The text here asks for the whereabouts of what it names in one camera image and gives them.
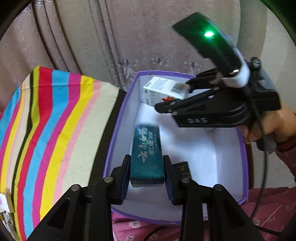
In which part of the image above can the black gold box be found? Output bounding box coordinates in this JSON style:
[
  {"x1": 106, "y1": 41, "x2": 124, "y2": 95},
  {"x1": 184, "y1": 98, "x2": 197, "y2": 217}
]
[{"x1": 173, "y1": 161, "x2": 192, "y2": 179}]

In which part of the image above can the pink patterned quilt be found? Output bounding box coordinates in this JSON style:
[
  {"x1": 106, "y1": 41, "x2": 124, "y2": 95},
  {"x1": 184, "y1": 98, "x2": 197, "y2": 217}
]
[{"x1": 111, "y1": 187, "x2": 296, "y2": 241}]

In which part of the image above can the teal toothpaste box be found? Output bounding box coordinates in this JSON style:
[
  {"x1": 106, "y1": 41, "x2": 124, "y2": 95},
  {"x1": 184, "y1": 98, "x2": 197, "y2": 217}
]
[{"x1": 130, "y1": 124, "x2": 165, "y2": 188}]

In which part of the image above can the person right hand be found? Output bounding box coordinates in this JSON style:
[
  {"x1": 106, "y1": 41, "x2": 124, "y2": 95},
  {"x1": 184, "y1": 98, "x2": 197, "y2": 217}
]
[{"x1": 238, "y1": 106, "x2": 295, "y2": 144}]

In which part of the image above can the black tracker with green light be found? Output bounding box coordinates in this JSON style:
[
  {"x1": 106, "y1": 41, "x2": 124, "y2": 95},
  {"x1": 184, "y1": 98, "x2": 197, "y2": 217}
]
[{"x1": 173, "y1": 12, "x2": 250, "y2": 88}]

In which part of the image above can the white box with child figure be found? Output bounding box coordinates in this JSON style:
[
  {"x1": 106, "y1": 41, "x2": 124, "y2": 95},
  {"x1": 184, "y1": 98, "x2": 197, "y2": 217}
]
[{"x1": 143, "y1": 76, "x2": 190, "y2": 107}]

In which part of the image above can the striped colourful bed cloth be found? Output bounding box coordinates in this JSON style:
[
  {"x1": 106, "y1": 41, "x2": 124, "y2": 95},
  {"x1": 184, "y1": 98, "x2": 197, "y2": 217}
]
[{"x1": 1, "y1": 66, "x2": 119, "y2": 240}]

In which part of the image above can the purple-rimmed white storage box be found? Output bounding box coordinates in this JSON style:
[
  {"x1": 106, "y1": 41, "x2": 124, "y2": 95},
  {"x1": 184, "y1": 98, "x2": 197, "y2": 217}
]
[{"x1": 103, "y1": 71, "x2": 249, "y2": 225}]

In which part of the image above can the small white side box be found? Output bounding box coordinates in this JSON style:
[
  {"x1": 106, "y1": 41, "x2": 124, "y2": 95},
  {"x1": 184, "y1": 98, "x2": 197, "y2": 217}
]
[{"x1": 1, "y1": 188, "x2": 15, "y2": 230}]

